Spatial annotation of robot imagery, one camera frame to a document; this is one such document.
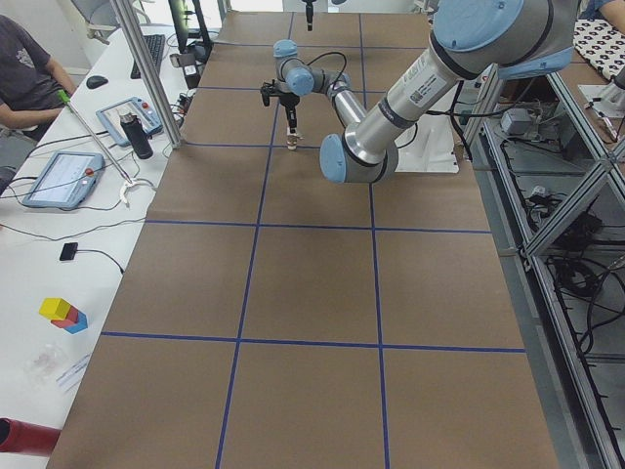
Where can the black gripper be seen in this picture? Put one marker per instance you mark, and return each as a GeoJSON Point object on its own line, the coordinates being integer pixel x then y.
{"type": "Point", "coordinates": [290, 102]}

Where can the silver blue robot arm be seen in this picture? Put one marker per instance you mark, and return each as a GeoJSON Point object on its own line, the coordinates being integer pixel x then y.
{"type": "Point", "coordinates": [523, 38]}

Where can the black box with label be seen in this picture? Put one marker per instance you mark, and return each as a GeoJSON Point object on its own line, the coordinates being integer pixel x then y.
{"type": "Point", "coordinates": [192, 70]}

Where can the black monitor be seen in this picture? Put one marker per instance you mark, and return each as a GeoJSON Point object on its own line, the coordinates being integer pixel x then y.
{"type": "Point", "coordinates": [190, 29]}

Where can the black keyboard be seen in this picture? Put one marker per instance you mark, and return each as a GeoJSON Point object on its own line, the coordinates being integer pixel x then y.
{"type": "Point", "coordinates": [155, 44]}

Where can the black water bottle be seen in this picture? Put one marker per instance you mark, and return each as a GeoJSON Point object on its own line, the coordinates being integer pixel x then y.
{"type": "Point", "coordinates": [134, 131]}

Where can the far teach pendant tablet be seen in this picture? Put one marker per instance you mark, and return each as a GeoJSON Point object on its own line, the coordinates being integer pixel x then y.
{"type": "Point", "coordinates": [113, 116]}

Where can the teach pendant tablet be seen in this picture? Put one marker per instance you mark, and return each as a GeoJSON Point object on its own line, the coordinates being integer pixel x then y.
{"type": "Point", "coordinates": [66, 180]}
{"type": "Point", "coordinates": [113, 116]}

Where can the reacher grabber stick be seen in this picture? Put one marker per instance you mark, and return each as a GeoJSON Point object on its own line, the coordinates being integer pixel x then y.
{"type": "Point", "coordinates": [129, 182]}

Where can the black computer mouse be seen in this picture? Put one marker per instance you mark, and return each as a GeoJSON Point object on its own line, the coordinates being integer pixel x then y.
{"type": "Point", "coordinates": [96, 81]}

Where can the near teach pendant tablet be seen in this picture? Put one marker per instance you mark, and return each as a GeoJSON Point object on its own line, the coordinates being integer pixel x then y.
{"type": "Point", "coordinates": [66, 180]}

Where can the seated person grey shirt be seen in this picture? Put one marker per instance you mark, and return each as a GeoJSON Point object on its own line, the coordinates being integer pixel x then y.
{"type": "Point", "coordinates": [30, 82]}

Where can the small black puck device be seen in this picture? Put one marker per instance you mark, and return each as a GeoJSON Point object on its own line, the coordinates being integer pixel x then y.
{"type": "Point", "coordinates": [69, 250]}

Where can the blue toy block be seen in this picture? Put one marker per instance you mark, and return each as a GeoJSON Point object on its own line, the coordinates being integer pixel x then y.
{"type": "Point", "coordinates": [80, 325]}

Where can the red toy block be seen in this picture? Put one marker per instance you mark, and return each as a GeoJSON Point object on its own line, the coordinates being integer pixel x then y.
{"type": "Point", "coordinates": [70, 320]}

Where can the yellow toy block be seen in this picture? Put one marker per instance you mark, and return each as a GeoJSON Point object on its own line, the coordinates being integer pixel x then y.
{"type": "Point", "coordinates": [54, 308]}

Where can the red cylinder object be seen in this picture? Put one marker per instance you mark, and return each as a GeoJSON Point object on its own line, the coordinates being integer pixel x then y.
{"type": "Point", "coordinates": [27, 438]}

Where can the white pedestal column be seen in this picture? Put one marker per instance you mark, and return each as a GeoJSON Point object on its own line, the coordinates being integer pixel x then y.
{"type": "Point", "coordinates": [428, 147]}

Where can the aluminium frame post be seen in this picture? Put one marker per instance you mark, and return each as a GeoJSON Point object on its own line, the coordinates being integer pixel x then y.
{"type": "Point", "coordinates": [132, 31]}

